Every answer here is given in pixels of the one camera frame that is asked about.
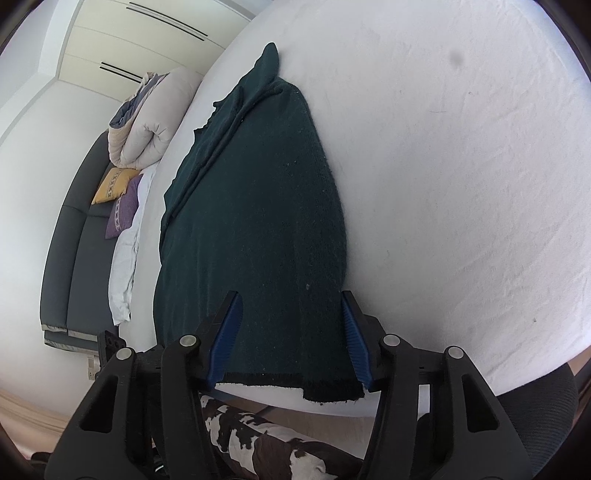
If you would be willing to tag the yellow patterned cushion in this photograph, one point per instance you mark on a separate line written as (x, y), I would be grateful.
(113, 184)

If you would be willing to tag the black perforated bracket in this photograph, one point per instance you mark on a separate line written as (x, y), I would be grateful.
(110, 344)

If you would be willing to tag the purple patterned cushion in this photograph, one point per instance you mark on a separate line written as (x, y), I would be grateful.
(121, 210)

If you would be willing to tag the brown white cowhide rug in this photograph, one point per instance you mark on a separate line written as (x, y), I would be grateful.
(272, 443)

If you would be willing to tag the white bed sheet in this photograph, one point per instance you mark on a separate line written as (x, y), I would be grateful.
(461, 184)

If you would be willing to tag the white wall socket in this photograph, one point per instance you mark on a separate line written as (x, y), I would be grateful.
(92, 369)

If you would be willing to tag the black mesh office chair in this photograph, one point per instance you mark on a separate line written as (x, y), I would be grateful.
(545, 415)

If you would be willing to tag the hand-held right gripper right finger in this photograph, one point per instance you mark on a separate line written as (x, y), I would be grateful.
(356, 344)

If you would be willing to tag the dark grey sofa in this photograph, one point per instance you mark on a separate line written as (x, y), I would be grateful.
(83, 258)

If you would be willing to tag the dark green knitted garment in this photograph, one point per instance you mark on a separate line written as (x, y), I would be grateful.
(258, 221)

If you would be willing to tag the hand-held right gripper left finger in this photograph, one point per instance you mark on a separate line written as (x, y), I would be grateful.
(225, 339)

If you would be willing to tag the folded beige duvet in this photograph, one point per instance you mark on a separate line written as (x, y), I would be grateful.
(150, 124)

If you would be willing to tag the cream wardrobe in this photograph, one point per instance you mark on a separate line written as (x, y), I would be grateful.
(138, 41)

